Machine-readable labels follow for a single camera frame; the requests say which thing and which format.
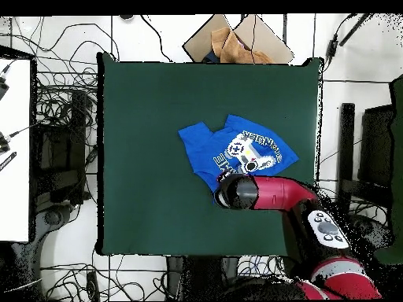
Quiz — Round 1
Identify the tan towel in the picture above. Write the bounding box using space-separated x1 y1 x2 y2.
210 27 275 64

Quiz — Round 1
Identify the thin black rod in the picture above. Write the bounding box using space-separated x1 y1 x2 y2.
338 13 373 47

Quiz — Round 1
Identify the black power adapter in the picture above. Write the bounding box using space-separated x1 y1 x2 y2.
325 33 340 61

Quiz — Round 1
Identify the long black cable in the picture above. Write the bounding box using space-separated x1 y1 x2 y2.
140 14 173 63

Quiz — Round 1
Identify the green draped cloth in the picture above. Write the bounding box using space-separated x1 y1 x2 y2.
371 75 403 265

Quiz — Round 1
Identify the blue printed t-shirt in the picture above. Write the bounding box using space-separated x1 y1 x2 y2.
177 113 300 202

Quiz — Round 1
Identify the white desk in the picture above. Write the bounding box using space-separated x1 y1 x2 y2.
0 57 32 243

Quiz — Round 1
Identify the black striped bar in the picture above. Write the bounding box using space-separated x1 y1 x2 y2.
0 151 17 172

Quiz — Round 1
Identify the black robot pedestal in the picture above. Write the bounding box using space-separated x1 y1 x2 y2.
165 255 240 301

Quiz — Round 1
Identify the brown cardboard box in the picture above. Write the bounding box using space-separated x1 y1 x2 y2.
182 13 295 64

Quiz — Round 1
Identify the dark green table cloth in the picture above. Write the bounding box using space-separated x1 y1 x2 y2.
96 52 324 256

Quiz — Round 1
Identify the black cable tangle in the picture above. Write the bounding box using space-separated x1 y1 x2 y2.
40 260 168 302
31 15 122 108
237 185 390 281

